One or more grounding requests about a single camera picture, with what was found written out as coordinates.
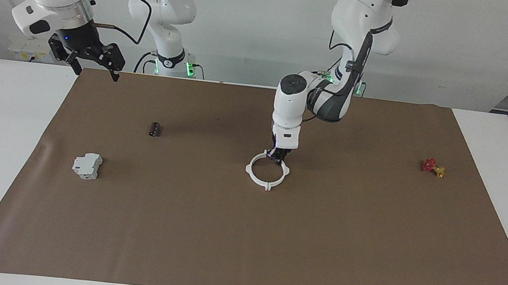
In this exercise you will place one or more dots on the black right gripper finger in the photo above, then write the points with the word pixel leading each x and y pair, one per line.
pixel 58 51
pixel 115 60

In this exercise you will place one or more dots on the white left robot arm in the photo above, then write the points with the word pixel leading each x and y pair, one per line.
pixel 288 101

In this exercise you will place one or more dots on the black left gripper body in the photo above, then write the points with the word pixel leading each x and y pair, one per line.
pixel 280 150

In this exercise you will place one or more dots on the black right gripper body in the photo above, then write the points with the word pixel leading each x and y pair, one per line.
pixel 81 44

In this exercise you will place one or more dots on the brown paper mat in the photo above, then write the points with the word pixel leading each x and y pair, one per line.
pixel 243 237

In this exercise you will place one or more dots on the red yellow valve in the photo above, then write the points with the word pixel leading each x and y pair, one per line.
pixel 429 165

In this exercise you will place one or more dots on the white power strip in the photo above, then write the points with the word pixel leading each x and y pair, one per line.
pixel 25 52

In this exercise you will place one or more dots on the white circuit breaker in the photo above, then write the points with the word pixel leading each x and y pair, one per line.
pixel 86 166

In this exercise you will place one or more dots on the black cylindrical capacitor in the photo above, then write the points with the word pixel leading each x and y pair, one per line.
pixel 155 130

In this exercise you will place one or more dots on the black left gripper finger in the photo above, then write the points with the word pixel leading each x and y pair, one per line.
pixel 271 154
pixel 283 155

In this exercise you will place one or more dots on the white half pipe clamp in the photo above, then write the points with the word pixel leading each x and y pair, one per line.
pixel 285 171
pixel 249 168

